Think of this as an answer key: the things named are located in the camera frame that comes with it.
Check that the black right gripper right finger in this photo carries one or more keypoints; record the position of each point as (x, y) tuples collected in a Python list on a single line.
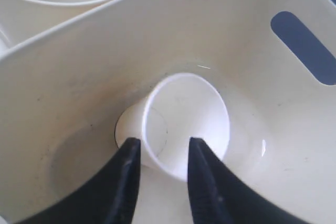
[(217, 195)]

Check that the cream bin middle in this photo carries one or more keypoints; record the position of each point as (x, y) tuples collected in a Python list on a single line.
[(63, 91)]

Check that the white paper cup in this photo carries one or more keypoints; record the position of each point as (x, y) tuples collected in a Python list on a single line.
[(181, 106)]

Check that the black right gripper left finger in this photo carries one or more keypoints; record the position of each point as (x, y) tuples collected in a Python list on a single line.
[(110, 196)]

